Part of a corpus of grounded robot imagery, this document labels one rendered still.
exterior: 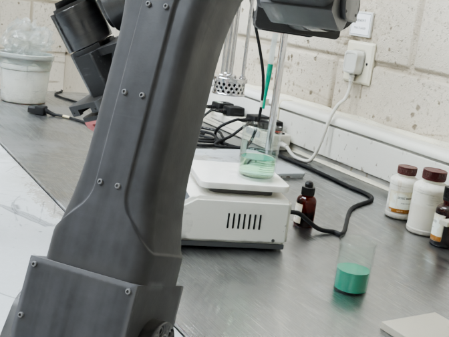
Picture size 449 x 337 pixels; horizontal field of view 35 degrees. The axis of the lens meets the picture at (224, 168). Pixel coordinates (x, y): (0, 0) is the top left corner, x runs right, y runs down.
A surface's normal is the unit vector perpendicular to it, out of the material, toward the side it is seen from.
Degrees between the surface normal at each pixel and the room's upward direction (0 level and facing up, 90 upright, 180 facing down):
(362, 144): 90
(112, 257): 71
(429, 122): 90
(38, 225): 0
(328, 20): 156
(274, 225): 90
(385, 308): 0
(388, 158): 90
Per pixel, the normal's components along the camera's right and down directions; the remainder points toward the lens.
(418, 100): -0.87, 0.00
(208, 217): 0.21, 0.25
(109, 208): -0.32, -0.15
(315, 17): -0.26, 0.95
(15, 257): 0.12, -0.97
